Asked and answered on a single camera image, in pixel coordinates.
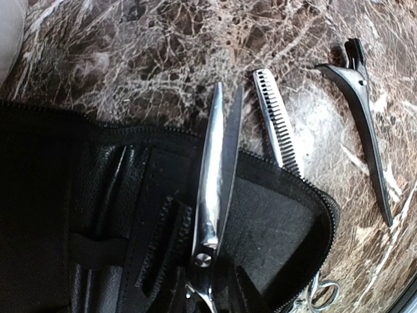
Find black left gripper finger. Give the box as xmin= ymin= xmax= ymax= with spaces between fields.
xmin=228 ymin=266 xmax=270 ymax=313

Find black zippered tool case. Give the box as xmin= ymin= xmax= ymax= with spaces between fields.
xmin=1 ymin=100 xmax=339 ymax=312

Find black hair clip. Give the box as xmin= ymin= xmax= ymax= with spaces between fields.
xmin=315 ymin=38 xmax=393 ymax=227

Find silver thinning scissors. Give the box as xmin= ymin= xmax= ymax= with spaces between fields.
xmin=253 ymin=68 xmax=340 ymax=312

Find silver hair cutting scissors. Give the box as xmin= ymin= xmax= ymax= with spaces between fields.
xmin=187 ymin=82 xmax=244 ymax=312

